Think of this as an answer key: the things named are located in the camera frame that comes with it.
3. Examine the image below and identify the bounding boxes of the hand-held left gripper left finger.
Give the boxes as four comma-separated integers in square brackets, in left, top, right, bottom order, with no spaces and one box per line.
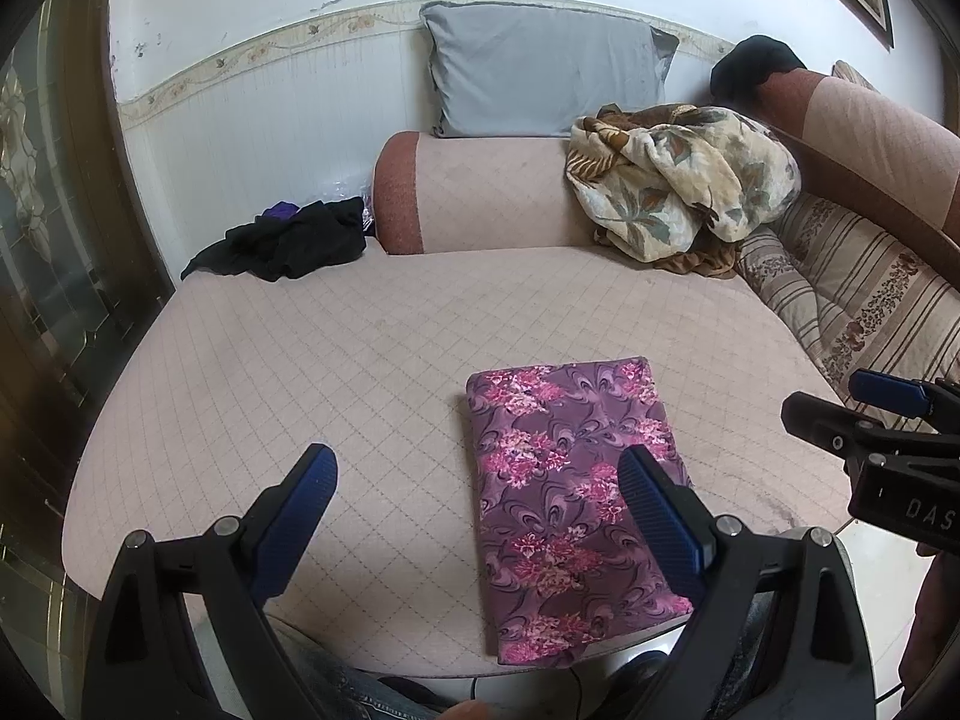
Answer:
[100,444,340,720]

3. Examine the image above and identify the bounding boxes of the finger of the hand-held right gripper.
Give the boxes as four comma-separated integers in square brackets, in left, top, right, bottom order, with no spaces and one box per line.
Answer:
[781,391,960,477]
[850,369,960,421]

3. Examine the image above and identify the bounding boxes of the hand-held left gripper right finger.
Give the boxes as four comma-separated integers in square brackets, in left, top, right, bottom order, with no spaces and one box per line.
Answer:
[617,445,875,720]

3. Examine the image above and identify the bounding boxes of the purple floral dress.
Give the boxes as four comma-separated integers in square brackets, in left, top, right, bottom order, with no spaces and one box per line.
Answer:
[465,358,695,667]

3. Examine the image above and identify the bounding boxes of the person's right forearm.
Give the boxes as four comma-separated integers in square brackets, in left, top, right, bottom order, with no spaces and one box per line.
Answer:
[898,551,960,706]

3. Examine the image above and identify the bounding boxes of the black clothes pile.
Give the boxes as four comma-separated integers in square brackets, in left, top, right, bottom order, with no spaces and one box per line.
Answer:
[180,199,368,282]

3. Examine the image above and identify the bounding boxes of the striped floral quilt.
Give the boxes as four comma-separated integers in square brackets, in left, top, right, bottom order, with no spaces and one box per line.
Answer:
[735,191,960,432]

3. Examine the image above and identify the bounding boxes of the pink bolster with brown end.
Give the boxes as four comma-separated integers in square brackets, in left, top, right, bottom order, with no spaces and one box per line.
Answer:
[757,69,960,241]

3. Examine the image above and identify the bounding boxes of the beige floral blanket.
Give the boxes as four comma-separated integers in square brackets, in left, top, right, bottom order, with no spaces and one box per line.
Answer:
[564,103,803,278]

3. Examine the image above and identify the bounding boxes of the striped beige cushion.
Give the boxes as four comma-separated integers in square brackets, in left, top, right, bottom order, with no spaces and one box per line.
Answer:
[831,60,880,93]

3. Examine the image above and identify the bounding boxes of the clear plastic bag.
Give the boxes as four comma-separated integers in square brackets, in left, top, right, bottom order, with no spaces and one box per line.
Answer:
[324,178,376,233]

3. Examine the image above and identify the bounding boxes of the black cloth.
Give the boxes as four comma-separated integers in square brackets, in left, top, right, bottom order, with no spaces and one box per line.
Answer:
[709,35,807,102]

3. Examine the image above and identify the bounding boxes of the wooden door with glass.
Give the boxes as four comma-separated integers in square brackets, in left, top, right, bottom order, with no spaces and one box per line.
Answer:
[0,0,177,616]

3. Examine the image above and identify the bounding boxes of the pink bolster with red end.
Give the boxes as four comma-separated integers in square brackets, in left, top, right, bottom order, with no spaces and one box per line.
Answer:
[373,131,601,256]

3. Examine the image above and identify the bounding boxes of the grey pillow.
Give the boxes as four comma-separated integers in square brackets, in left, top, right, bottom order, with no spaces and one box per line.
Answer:
[418,0,680,140]

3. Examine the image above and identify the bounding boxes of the black cable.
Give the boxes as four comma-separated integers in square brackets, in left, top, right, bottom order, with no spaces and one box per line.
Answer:
[469,661,587,720]

